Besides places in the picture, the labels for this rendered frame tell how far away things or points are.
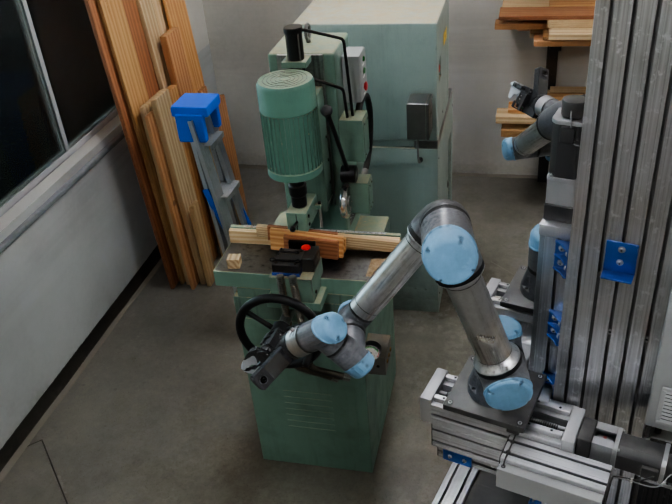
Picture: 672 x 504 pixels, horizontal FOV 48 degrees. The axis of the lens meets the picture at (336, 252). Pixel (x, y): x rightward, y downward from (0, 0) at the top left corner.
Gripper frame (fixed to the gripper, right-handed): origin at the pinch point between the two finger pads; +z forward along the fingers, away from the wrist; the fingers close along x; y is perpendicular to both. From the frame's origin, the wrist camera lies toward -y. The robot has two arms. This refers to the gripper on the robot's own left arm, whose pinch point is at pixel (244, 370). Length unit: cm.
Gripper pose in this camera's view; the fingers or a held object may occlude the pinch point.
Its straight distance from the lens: 203.3
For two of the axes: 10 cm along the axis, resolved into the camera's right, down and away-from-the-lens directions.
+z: -6.7, 3.6, 6.5
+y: 3.6, -6.2, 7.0
